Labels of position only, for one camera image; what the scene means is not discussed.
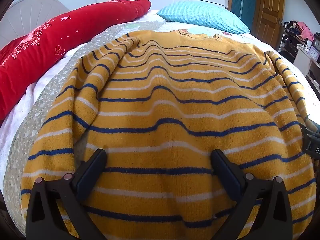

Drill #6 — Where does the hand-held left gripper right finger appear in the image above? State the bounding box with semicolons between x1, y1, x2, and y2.
210;149;293;240

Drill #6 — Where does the dark ornate table clock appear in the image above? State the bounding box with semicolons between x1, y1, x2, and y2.
312;32;320;53

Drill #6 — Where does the heart print quilt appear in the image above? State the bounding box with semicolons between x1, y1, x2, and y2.
2;10;320;240

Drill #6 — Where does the red embroidered bolster pillow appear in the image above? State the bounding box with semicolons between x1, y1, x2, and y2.
0;0;152;121

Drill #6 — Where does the pink cloth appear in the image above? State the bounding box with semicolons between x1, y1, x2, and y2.
296;21;314;41

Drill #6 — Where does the cluttered shelf rack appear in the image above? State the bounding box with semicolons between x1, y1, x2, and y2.
277;20;320;63

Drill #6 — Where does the teal curtain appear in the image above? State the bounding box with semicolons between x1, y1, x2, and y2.
231;0;257;28

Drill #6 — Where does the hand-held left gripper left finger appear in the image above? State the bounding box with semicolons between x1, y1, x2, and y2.
26;149;108;240

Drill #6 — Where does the white bed headboard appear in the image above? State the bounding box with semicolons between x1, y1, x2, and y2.
0;0;70;47

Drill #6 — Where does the brown wooden door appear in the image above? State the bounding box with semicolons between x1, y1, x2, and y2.
252;0;286;50

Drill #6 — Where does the light blue pillow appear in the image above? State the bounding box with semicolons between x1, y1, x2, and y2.
157;0;251;34

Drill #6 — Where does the yellow striped sweater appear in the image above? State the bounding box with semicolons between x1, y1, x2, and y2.
20;29;317;240

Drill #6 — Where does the white bed sheet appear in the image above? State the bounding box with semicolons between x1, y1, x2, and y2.
0;44;84;180

